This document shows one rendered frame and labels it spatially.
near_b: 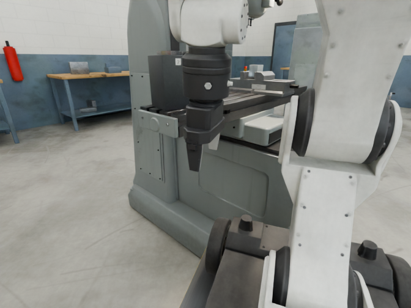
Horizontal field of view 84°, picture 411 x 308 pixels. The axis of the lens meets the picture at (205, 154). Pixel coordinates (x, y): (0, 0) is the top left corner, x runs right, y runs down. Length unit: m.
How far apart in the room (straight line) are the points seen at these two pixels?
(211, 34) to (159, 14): 1.03
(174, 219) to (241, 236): 0.84
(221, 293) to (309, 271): 0.26
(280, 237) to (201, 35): 0.66
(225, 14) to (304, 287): 0.50
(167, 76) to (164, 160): 0.79
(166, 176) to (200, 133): 1.17
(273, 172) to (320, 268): 0.62
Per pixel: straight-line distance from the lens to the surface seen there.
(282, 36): 8.29
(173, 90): 0.85
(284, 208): 1.14
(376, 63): 0.46
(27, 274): 1.78
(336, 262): 0.55
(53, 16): 5.18
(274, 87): 1.25
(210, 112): 0.41
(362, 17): 0.44
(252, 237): 0.79
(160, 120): 0.84
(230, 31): 0.40
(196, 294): 0.91
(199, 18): 0.41
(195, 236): 1.46
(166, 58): 0.83
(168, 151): 1.48
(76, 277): 1.63
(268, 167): 1.09
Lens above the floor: 1.14
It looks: 23 degrees down
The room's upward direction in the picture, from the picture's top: straight up
